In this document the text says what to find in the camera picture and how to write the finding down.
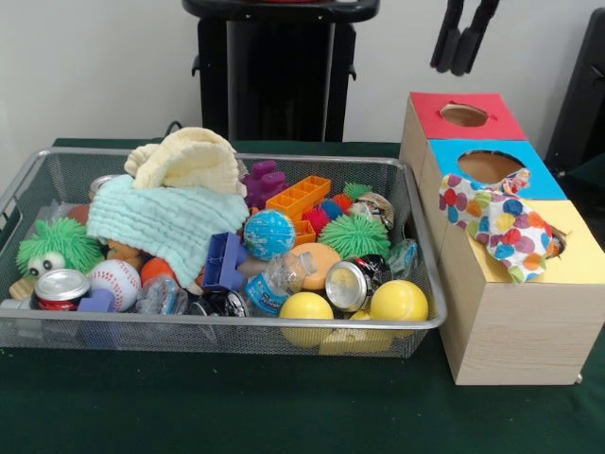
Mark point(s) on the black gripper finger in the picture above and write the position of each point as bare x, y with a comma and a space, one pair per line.
446, 42
470, 45

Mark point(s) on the polka dot cloth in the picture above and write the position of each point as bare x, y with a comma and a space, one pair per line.
510, 232

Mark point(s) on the cream cloth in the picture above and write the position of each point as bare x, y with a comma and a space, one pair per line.
189, 161

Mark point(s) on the mint green cloth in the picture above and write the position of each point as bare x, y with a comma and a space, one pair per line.
165, 222

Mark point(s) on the wooden three-hole box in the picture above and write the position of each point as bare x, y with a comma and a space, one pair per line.
520, 331

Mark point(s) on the silver mesh bin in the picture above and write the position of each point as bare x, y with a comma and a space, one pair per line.
71, 338

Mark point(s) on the black upright panel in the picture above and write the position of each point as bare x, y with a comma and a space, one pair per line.
586, 94

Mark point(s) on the dark green side-table cloth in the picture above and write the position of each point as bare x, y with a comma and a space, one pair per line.
591, 177

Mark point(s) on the green spiky ball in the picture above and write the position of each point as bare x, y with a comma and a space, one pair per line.
354, 234
61, 241

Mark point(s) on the orange building block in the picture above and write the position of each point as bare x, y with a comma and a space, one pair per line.
298, 196

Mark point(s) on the black soda can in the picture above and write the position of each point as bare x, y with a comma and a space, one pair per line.
354, 279

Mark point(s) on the blue globe ball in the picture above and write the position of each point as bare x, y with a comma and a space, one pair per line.
269, 235

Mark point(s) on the yellow ball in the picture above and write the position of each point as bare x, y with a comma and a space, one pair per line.
399, 305
306, 309

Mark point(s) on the dark green table cloth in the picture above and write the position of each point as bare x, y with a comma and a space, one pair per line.
283, 406

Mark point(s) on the silver red soda can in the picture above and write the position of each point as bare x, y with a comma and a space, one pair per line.
61, 288

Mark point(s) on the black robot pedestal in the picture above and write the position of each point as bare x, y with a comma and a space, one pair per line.
279, 71

